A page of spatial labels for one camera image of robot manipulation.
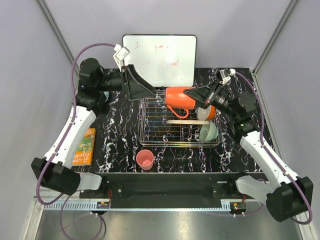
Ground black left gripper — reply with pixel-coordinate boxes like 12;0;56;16
97;64;155;101

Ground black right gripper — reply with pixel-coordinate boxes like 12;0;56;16
183;79;239;120

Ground orange and white bowl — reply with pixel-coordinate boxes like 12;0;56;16
197;105;216;121

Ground orange ceramic mug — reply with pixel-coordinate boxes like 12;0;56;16
164;86;196;119

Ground green ceramic bowl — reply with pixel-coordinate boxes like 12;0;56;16
199;121;219;142

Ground pink and cream plate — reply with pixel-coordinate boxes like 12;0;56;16
166;119;210;125

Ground pink plastic cup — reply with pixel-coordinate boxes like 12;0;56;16
136;149;154;171

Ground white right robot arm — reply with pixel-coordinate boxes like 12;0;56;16
184;82;314;224

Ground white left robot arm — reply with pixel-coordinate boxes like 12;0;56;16
31;58;156;198

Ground blue headphones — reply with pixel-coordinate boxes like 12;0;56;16
104;91;110;102

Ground white dry-erase board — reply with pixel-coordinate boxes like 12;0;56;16
122;34;197;87

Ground orange children's book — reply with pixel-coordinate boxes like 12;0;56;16
72;128;96;166

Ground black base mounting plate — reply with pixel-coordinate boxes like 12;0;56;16
79;172;250;211

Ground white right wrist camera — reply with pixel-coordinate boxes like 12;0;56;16
216;68;236;86

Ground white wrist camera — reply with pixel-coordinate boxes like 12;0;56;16
216;68;236;86
113;44;130;70

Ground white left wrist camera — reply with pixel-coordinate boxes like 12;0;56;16
113;44;130;70

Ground metal wire dish rack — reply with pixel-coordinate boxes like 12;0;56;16
138;93;223;148

